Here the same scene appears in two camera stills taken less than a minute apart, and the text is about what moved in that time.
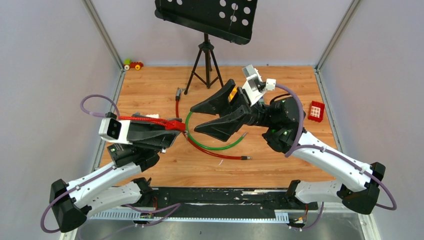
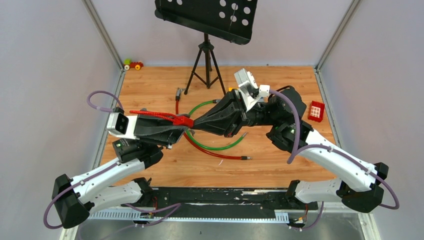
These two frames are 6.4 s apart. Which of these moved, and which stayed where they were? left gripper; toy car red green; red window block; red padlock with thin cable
Moved: red padlock with thin cable
Stayed: left gripper; toy car red green; red window block
